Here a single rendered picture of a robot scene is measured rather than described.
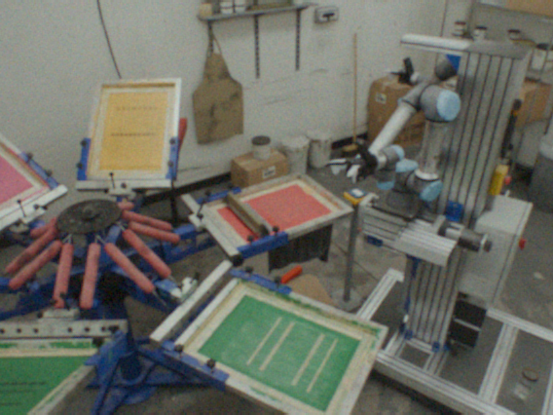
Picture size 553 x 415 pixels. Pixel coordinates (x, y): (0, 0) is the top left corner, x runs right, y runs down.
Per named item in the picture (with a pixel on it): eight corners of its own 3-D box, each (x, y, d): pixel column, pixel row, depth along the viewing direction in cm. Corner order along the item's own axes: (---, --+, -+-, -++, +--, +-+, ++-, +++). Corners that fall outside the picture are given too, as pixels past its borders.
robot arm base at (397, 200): (419, 199, 247) (422, 183, 241) (408, 212, 236) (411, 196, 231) (391, 191, 254) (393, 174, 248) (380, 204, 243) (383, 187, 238)
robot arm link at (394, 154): (403, 166, 204) (406, 148, 200) (385, 171, 200) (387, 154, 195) (391, 158, 210) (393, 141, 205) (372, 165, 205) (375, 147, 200)
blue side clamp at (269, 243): (283, 238, 272) (283, 228, 268) (288, 243, 268) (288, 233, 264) (238, 255, 259) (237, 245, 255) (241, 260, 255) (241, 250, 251)
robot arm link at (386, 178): (380, 177, 218) (383, 156, 212) (397, 188, 210) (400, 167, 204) (367, 182, 214) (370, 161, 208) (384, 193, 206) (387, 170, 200)
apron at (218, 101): (242, 132, 493) (238, 27, 436) (245, 133, 488) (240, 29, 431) (196, 143, 471) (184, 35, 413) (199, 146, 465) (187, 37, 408)
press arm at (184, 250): (296, 212, 308) (296, 205, 305) (301, 216, 304) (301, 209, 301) (106, 280, 255) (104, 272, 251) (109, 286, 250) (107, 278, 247)
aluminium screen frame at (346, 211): (300, 175, 331) (300, 170, 329) (353, 214, 289) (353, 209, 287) (197, 207, 297) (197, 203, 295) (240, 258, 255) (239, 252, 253)
